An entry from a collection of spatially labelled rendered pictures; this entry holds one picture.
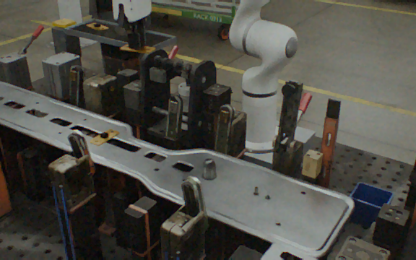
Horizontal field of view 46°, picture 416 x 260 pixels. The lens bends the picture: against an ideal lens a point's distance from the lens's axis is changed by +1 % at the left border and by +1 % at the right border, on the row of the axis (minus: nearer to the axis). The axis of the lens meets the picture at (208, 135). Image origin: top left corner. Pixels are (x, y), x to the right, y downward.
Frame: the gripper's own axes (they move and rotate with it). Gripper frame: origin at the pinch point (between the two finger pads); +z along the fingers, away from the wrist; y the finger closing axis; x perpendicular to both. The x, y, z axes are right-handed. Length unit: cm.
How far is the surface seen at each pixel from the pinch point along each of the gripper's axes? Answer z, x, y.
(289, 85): 6.7, 38.6, -1.4
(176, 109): 20.5, 6.6, -5.9
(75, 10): 84, -263, -286
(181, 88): 17.2, 4.8, -12.5
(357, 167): 59, 50, -57
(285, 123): 17.2, 37.6, -3.3
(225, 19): 99, -129, -354
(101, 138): 27.0, -10.5, 5.8
